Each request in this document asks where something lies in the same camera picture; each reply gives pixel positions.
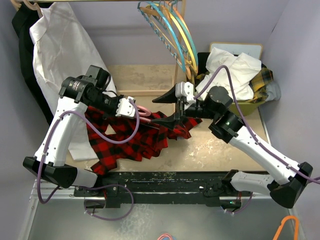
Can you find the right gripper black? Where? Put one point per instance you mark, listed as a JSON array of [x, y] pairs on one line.
[[169, 97]]

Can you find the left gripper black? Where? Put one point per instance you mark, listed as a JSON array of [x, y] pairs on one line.
[[117, 99]]

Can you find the pink plastic hanger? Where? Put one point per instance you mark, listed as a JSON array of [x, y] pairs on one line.
[[146, 116]]

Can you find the red black plaid shirt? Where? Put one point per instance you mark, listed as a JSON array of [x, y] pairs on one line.
[[147, 143]]

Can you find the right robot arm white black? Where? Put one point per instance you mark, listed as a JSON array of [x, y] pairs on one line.
[[285, 179]]

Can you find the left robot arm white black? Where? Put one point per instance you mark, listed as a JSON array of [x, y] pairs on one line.
[[75, 96]]

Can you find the blue plastic hanger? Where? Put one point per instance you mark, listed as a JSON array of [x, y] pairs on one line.
[[165, 30]]

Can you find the white shirt in basket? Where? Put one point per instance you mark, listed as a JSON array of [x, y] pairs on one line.
[[243, 69]]

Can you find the white hanging shirt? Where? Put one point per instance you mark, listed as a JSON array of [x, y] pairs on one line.
[[62, 49]]

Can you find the teal plastic hanger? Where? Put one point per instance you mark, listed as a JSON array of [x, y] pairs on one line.
[[181, 34]]

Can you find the orange plastic hanger on rack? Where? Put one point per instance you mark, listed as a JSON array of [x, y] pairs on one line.
[[162, 35]]

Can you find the yellow plaid shirt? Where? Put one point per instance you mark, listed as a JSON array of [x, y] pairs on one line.
[[259, 85]]

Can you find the wooden clothes rack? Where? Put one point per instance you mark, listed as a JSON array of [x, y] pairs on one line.
[[132, 53]]

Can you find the green laundry basket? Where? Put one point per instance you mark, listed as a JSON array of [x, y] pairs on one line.
[[246, 107]]

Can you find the grey blue garment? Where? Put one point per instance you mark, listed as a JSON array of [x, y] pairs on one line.
[[273, 91]]

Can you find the black hanging garment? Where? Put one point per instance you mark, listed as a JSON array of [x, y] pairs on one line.
[[22, 21]]

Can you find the pink blue hangers bottom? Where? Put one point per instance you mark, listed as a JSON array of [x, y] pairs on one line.
[[166, 236]]

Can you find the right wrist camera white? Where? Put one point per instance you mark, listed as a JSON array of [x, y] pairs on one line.
[[185, 89]]

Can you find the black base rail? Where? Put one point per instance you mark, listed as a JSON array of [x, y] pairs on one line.
[[182, 187]]

